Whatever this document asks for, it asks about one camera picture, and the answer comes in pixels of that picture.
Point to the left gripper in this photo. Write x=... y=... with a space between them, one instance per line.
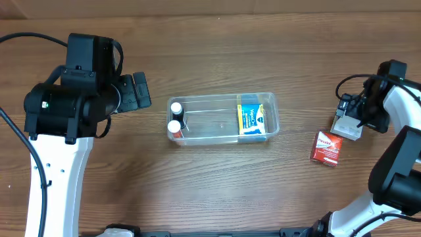
x=129 y=95

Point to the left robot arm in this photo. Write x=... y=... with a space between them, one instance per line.
x=62 y=115

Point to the red Panadol box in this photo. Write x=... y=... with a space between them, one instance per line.
x=326 y=149

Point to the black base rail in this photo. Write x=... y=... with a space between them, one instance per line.
x=223 y=233

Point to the orange tube white cap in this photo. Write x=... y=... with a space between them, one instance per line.
x=174 y=128

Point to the dark bottle white cap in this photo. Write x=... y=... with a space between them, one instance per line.
x=178 y=113

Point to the clear plastic container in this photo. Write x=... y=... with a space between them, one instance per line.
x=212 y=119

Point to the white medicine box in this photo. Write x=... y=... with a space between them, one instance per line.
x=346 y=127

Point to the blue yellow VapoDrops box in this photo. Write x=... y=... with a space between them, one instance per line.
x=251 y=119

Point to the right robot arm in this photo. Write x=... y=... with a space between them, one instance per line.
x=393 y=185

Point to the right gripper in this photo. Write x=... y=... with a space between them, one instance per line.
x=358 y=110

